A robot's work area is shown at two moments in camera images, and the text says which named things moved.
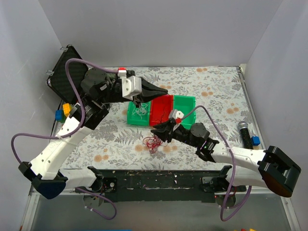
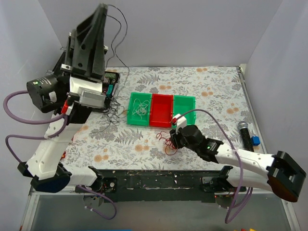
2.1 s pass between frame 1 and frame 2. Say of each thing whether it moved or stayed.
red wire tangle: moved
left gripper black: moved
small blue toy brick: stayed
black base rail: stayed
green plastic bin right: stayed
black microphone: stayed
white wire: stayed
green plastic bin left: stayed
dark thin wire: moved
